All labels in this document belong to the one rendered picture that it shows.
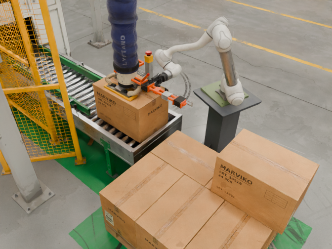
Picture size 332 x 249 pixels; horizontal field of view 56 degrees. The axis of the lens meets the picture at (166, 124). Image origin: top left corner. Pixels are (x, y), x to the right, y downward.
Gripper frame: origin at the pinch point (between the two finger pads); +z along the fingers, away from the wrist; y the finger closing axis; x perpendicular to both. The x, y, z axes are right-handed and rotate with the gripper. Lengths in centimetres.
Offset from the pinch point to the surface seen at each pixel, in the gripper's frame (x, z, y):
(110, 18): 28, 11, -55
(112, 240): -30, 82, 107
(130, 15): 15, 3, -58
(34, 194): 59, 102, 101
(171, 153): -33, 8, 53
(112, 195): -28, 74, 53
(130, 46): 17.0, 2.4, -32.3
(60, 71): 65, 42, -7
